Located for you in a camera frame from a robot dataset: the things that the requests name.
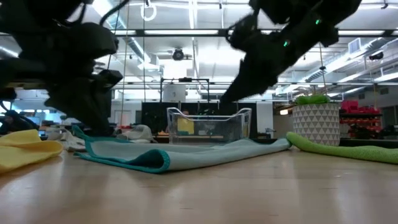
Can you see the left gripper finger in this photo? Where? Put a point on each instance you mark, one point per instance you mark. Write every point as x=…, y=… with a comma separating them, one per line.
x=90, y=115

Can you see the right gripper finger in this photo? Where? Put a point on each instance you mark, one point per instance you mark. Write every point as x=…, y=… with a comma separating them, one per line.
x=248, y=87

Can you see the yellow microfiber towel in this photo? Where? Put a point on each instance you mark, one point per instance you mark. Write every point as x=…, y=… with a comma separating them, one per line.
x=25, y=149

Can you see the blue microfiber towel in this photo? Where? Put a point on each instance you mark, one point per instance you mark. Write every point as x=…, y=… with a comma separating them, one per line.
x=161, y=155

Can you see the green microfiber towel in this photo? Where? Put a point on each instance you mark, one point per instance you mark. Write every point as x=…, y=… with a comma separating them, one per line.
x=357, y=152

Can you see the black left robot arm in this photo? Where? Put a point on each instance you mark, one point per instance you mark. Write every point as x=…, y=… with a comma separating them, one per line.
x=46, y=25

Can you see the grey microfiber towel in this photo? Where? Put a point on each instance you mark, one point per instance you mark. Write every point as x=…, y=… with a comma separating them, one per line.
x=74, y=143

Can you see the clear plastic bin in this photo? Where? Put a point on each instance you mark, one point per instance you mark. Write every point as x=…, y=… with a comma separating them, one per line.
x=211, y=130

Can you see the succulent in patterned white pot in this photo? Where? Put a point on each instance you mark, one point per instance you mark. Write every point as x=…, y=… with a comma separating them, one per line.
x=317, y=124

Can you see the black bar with light strips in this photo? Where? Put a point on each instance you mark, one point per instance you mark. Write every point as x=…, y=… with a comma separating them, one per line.
x=180, y=32

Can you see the black ceiling device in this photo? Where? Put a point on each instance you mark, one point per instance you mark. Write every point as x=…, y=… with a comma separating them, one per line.
x=376, y=56

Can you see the red storage bins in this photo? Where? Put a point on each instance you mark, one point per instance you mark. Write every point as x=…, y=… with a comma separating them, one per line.
x=357, y=107

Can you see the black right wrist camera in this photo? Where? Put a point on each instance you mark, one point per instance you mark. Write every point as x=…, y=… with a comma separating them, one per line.
x=242, y=32

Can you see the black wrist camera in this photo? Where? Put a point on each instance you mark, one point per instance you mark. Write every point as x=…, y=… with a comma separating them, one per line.
x=96, y=40
x=242, y=32

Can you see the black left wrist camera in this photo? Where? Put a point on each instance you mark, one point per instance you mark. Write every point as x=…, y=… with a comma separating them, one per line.
x=96, y=40

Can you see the black background rig frame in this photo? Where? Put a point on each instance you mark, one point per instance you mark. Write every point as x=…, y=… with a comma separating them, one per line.
x=185, y=79

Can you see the black round camera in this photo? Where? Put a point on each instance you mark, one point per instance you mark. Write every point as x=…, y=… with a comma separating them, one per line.
x=178, y=54

